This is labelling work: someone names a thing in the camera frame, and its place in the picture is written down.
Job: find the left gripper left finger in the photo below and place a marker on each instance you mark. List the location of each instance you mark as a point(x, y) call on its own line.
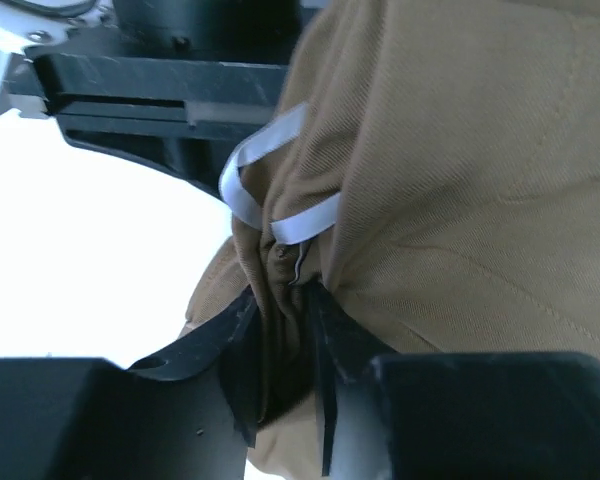
point(187, 411)

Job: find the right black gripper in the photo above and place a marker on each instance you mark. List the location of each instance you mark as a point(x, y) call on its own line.
point(170, 85)

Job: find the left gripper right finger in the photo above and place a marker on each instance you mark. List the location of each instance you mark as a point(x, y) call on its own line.
point(386, 415)

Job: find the brown pleated skirt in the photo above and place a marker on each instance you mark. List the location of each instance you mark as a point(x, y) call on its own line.
point(436, 164)

